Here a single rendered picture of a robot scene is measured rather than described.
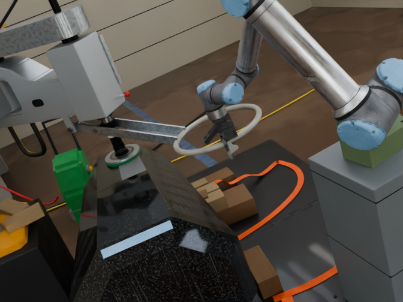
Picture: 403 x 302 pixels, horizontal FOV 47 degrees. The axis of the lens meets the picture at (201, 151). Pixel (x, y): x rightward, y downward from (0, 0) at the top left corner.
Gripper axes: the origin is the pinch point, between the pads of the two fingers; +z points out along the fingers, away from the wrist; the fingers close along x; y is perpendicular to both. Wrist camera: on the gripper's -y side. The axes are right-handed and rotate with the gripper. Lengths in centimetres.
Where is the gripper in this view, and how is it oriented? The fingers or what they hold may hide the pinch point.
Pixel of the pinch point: (228, 154)
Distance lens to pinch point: 222.0
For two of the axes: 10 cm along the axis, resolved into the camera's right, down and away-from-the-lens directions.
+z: 3.6, 8.4, 3.9
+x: -1.2, -3.8, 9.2
